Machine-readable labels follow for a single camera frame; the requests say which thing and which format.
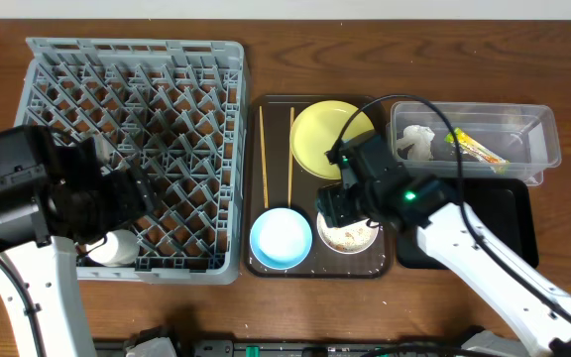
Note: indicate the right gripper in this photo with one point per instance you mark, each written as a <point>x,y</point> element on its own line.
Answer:
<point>332,199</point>

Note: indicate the white bowl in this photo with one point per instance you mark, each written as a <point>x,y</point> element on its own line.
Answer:
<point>351,239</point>

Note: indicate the blue bowl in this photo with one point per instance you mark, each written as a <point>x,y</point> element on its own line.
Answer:
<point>280,238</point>

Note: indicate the yellow plate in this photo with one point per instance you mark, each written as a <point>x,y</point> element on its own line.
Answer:
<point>314,132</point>

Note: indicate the white tissue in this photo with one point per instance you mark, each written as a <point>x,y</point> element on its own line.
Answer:
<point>416,140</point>

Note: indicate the wooden chopstick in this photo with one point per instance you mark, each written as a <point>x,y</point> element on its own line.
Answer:
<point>290,158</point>
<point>266,199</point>

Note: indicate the green yellow snack wrapper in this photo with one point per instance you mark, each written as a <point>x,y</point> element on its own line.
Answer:
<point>479,152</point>

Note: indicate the white cup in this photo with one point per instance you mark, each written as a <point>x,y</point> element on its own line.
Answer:
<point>117,248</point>

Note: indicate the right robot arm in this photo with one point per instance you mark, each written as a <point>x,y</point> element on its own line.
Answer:
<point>375,188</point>

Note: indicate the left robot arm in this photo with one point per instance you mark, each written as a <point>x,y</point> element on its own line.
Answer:
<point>52,198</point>

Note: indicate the black waste tray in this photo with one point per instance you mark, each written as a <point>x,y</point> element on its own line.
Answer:
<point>503,204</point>

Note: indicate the clear plastic waste bin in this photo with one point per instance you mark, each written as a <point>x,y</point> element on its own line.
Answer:
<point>524,134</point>

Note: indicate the grey dishwasher rack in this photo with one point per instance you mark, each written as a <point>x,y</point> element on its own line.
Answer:
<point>179,110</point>

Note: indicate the brown serving tray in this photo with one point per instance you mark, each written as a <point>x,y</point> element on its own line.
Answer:
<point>321,262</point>

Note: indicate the black equipment at table edge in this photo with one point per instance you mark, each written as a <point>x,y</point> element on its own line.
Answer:
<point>164,341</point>

